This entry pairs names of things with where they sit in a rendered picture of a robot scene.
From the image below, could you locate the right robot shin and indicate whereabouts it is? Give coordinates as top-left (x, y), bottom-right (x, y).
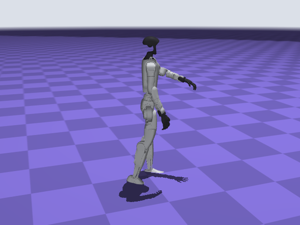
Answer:
top-left (133, 143), bottom-right (149, 179)

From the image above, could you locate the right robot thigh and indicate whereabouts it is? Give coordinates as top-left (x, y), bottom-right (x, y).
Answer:
top-left (137, 106), bottom-right (157, 151)

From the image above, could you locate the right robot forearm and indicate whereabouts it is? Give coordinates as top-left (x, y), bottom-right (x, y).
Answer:
top-left (151, 87), bottom-right (165, 114)

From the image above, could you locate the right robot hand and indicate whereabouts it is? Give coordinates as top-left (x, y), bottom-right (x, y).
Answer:
top-left (157, 110), bottom-right (170, 130)

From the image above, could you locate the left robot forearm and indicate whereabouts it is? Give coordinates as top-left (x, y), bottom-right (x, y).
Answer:
top-left (166, 69), bottom-right (183, 82)

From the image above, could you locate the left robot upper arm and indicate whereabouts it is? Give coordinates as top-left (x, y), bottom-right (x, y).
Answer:
top-left (158, 64), bottom-right (167, 76)

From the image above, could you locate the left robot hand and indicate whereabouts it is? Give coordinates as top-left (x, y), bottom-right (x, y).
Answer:
top-left (178, 77), bottom-right (196, 90)

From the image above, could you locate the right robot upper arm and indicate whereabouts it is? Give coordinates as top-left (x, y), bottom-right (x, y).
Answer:
top-left (146, 62), bottom-right (156, 95)

